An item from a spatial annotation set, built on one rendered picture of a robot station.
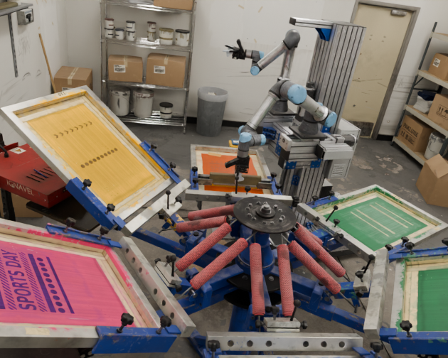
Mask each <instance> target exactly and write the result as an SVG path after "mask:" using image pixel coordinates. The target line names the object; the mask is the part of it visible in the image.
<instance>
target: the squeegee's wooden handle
mask: <svg viewBox="0 0 448 358"><path fill-rule="evenodd" d="M241 176H242V177H243V178H244V180H243V181H239V182H238V184H241V185H256V187H257V185H258V183H261V179H262V177H261V175H241ZM209 179H213V182H212V184H213V183H230V184H235V174H232V173H212V172H210V175H209Z"/></svg>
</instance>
